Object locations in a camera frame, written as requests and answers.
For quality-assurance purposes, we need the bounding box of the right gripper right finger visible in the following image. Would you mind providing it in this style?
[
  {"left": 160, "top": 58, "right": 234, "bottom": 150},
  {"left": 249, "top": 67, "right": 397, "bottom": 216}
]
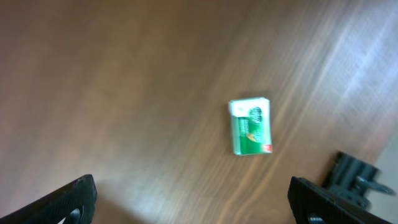
[{"left": 287, "top": 177, "right": 387, "bottom": 224}]

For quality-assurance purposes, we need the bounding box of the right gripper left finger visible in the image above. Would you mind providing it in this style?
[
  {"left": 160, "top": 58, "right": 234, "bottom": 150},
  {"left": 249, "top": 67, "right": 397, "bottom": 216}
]
[{"left": 1, "top": 174, "right": 97, "bottom": 224}]

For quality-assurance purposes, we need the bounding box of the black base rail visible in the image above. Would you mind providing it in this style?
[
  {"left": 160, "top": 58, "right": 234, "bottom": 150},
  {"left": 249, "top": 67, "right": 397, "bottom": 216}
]
[{"left": 322, "top": 151, "right": 396, "bottom": 210}]

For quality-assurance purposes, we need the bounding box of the green soap bar pack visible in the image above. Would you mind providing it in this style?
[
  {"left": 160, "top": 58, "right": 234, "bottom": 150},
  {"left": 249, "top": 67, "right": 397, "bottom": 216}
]
[{"left": 228, "top": 97, "right": 272, "bottom": 156}]

